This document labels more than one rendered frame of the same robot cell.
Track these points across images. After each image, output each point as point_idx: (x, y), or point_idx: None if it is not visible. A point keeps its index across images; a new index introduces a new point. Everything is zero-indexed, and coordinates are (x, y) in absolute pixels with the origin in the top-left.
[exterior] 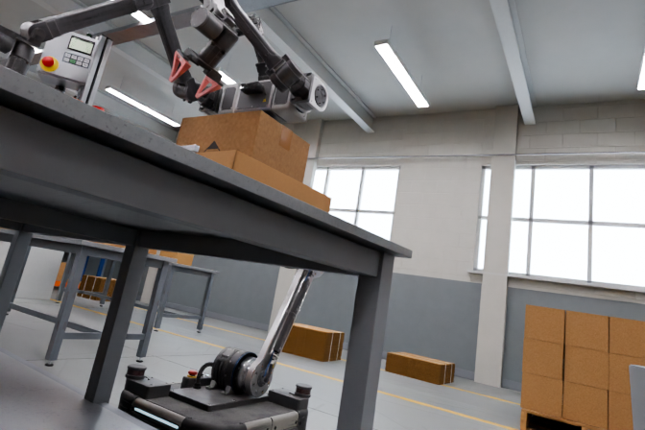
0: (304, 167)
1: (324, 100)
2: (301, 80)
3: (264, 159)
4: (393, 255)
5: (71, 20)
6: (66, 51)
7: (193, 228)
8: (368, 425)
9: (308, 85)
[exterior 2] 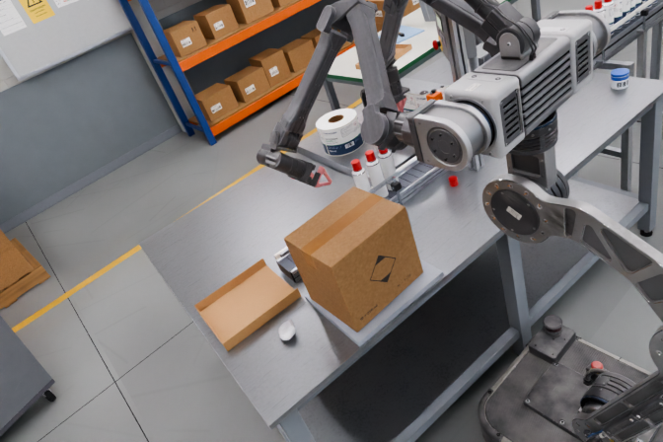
0: (337, 286)
1: (457, 150)
2: (399, 135)
3: (305, 272)
4: None
5: (382, 45)
6: (439, 29)
7: None
8: None
9: (410, 140)
